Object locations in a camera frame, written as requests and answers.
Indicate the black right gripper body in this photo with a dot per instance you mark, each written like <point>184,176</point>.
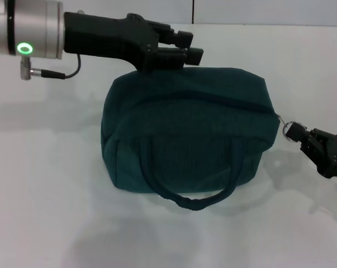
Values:
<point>336,156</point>

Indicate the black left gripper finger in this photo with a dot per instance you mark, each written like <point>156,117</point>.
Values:
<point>171,58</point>
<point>182,39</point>

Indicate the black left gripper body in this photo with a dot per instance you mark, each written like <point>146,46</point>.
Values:
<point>106,36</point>

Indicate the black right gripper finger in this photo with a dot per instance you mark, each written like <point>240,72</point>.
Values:
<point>298,132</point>
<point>315,150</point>

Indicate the dark teal insulated lunch bag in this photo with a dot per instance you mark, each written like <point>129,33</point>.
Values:
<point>185,125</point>

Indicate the silver round connector stub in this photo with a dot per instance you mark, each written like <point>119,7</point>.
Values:
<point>80,12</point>

